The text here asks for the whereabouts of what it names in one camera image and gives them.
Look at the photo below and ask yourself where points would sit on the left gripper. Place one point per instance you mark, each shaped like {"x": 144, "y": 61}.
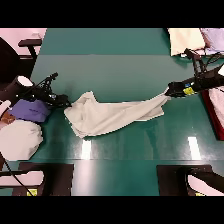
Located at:
{"x": 59, "y": 100}

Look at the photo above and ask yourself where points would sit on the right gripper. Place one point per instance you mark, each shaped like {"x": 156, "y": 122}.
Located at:
{"x": 183, "y": 88}

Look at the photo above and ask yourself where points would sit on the pale white shirt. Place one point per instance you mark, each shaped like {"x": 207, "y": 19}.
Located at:
{"x": 110, "y": 115}

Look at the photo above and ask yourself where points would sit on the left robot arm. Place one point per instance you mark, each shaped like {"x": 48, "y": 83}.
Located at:
{"x": 15, "y": 88}

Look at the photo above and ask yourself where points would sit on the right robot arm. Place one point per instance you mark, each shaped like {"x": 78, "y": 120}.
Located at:
{"x": 213, "y": 78}

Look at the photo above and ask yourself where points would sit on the purple garment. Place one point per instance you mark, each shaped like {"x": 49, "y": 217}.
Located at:
{"x": 30, "y": 110}

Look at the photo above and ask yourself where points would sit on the white garment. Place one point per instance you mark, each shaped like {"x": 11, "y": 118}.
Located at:
{"x": 218, "y": 103}
{"x": 18, "y": 140}

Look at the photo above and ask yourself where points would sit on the red garment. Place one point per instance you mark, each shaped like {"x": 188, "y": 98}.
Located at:
{"x": 213, "y": 116}

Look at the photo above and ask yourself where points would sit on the cream garment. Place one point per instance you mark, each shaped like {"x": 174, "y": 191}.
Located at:
{"x": 185, "y": 40}

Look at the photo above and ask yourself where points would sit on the brown garment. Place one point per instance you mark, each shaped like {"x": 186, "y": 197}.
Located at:
{"x": 6, "y": 118}

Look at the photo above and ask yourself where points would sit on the lavender garment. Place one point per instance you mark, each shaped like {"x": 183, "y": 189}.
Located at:
{"x": 213, "y": 38}

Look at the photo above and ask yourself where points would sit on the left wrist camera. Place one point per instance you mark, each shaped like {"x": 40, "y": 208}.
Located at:
{"x": 50, "y": 79}

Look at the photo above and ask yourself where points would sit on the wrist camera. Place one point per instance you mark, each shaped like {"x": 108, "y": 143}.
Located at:
{"x": 50, "y": 79}
{"x": 196, "y": 63}

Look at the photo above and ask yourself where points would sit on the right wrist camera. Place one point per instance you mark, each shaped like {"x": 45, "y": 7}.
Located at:
{"x": 196, "y": 63}

